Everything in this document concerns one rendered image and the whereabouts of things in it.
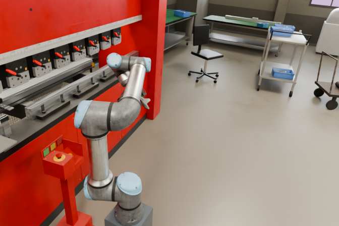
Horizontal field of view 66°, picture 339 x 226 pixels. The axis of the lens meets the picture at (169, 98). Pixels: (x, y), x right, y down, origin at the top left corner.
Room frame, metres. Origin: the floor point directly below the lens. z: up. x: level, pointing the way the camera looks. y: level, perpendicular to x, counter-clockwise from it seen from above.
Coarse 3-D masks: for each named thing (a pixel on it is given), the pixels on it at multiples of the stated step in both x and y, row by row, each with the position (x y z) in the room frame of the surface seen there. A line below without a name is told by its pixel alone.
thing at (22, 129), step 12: (108, 84) 2.27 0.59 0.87; (84, 96) 1.98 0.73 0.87; (96, 96) 2.07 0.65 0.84; (72, 108) 1.77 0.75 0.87; (24, 120) 1.55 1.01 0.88; (36, 120) 1.56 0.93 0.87; (48, 120) 1.57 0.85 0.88; (60, 120) 1.63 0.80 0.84; (12, 132) 1.39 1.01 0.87; (24, 132) 1.40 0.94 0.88; (36, 132) 1.42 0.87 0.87; (24, 144) 1.32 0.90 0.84
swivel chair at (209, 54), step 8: (200, 32) 5.01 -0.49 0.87; (208, 32) 5.16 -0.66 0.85; (200, 40) 5.00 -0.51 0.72; (208, 40) 5.14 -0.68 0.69; (200, 48) 5.05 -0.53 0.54; (200, 56) 4.70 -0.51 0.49; (208, 56) 4.65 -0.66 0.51; (216, 56) 4.72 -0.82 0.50; (192, 72) 4.92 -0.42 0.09; (200, 72) 4.90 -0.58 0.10; (216, 72) 4.98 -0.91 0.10
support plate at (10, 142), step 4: (0, 136) 1.18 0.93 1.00; (0, 140) 1.14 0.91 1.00; (4, 140) 1.15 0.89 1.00; (8, 140) 1.15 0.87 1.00; (12, 140) 1.15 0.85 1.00; (0, 144) 1.11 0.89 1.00; (4, 144) 1.11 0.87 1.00; (8, 144) 1.11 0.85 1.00; (12, 144) 1.12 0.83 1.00; (0, 148) 1.08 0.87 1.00; (4, 148) 1.08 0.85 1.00; (0, 152) 1.05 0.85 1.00
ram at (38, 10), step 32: (0, 0) 1.48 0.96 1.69; (32, 0) 1.69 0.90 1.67; (64, 0) 1.96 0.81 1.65; (96, 0) 2.33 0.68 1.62; (128, 0) 2.86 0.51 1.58; (0, 32) 1.44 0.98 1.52; (32, 32) 1.65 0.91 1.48; (64, 32) 1.92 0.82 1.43; (96, 32) 2.31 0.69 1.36; (0, 64) 1.40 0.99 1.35
